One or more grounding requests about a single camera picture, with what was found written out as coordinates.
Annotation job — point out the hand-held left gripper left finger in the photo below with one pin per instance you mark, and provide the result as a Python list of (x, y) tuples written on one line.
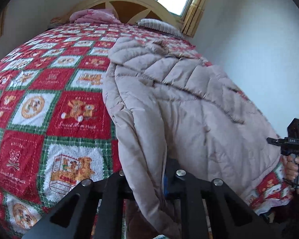
[(112, 191)]

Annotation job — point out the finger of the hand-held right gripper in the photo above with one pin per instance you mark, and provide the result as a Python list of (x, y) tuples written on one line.
[(275, 141)]

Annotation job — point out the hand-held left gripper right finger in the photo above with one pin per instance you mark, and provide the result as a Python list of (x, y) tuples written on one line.
[(166, 185)]

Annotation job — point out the beige quilted puffer jacket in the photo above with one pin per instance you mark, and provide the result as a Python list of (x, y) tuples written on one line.
[(189, 104)]

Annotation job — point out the person's right forearm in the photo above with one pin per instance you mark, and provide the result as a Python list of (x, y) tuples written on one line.
[(296, 204)]

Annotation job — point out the person's right hand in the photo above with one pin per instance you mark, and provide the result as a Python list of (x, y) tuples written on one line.
[(290, 169)]

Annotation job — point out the red checked printed bed blanket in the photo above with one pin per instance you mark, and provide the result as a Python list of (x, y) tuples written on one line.
[(39, 129)]

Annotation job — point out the narrow yellow curtain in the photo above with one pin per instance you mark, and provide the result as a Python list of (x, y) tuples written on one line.
[(196, 12)]

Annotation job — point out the striped pillow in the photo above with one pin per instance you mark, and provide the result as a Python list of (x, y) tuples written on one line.
[(159, 25)]

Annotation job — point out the pink folded quilt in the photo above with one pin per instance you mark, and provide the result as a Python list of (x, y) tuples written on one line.
[(92, 16)]

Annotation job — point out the orange patterned pillow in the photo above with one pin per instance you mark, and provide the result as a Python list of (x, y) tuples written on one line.
[(59, 20)]

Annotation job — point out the cream wooden bed headboard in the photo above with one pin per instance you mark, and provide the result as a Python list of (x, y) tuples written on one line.
[(144, 7)]

